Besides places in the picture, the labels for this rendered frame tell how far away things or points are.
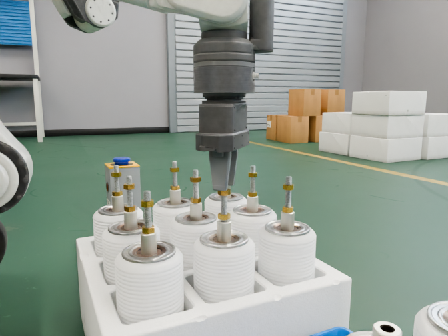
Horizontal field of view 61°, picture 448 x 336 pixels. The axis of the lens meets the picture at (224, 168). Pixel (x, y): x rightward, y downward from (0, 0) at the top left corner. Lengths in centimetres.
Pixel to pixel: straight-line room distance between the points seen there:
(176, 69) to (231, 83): 526
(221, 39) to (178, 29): 532
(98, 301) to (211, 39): 40
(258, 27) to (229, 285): 37
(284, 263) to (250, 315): 10
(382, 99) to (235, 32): 267
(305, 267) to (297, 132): 373
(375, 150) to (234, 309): 274
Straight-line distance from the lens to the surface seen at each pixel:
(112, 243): 64
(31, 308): 102
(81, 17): 106
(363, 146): 329
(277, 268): 63
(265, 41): 55
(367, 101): 326
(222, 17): 52
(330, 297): 66
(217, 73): 52
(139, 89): 573
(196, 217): 69
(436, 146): 352
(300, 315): 63
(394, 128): 318
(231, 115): 52
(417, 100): 333
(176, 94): 576
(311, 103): 441
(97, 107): 564
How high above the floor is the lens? 46
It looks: 10 degrees down
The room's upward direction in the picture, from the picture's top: straight up
